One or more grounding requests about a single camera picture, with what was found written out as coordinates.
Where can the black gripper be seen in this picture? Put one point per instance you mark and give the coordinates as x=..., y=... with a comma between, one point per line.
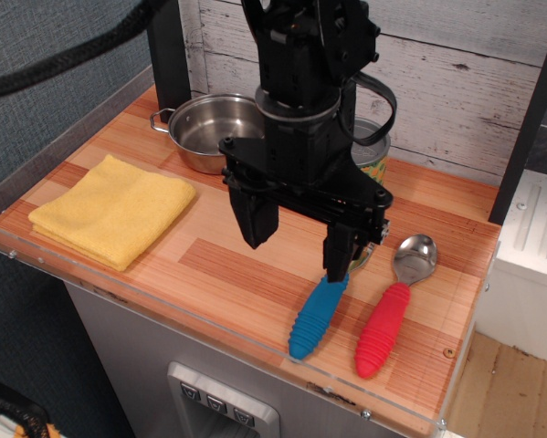
x=307, y=167

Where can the yellow towel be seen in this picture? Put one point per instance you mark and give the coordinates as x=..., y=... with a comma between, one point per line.
x=114, y=213

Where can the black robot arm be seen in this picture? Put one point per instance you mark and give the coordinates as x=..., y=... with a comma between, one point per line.
x=311, y=57

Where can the peas and carrots can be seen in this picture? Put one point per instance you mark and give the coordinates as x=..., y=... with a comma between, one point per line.
x=371, y=160

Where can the small steel pot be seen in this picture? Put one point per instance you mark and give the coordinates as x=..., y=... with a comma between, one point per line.
x=197, y=127

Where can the grey toy fridge cabinet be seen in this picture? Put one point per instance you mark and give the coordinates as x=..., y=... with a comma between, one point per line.
x=172, y=385

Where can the white cabinet at right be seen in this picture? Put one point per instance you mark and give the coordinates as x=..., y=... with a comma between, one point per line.
x=512, y=307

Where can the clear acrylic table guard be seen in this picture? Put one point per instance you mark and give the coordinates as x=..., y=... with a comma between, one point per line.
x=200, y=277

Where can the orange object bottom left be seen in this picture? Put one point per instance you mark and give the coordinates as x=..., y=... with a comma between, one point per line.
x=37, y=430

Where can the blue handled fork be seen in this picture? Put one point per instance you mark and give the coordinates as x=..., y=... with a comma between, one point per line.
x=315, y=316

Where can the red handled spoon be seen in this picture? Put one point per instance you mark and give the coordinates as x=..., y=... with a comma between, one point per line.
x=414, y=261

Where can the black vertical post left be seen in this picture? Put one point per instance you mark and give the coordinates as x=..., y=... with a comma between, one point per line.
x=166, y=43

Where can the black vertical post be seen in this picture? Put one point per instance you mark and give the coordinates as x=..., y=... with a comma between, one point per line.
x=522, y=148
x=166, y=43

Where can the black vertical post right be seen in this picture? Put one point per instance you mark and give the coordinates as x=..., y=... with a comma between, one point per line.
x=522, y=148

